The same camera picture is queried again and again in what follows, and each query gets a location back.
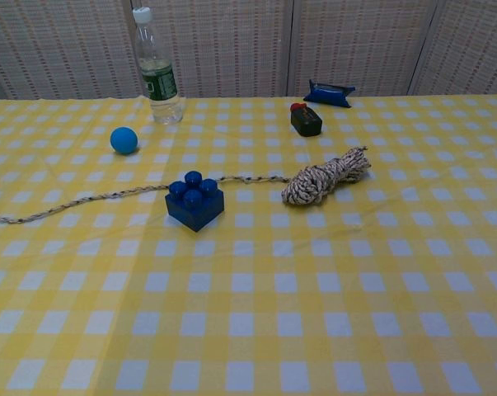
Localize small black red-capped bottle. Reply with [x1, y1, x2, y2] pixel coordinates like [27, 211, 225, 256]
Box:
[289, 102, 324, 138]

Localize clear green-label water bottle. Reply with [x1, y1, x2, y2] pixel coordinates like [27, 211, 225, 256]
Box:
[132, 7, 185, 125]

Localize blue snack packet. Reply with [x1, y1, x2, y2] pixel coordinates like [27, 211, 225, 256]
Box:
[302, 78, 357, 110]

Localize blue four-stud building block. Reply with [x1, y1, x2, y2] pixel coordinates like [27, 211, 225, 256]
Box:
[164, 171, 226, 234]

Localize woven bamboo folding screen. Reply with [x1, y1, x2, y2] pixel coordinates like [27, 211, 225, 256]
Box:
[0, 0, 497, 101]

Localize speckled beige braided rope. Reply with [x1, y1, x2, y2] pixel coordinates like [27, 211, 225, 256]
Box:
[0, 145, 373, 225]

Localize blue rubber ball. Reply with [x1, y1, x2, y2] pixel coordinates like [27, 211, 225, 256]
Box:
[109, 126, 139, 156]

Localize yellow white checkered tablecloth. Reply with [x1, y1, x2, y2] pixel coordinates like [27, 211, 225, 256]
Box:
[0, 94, 497, 396]

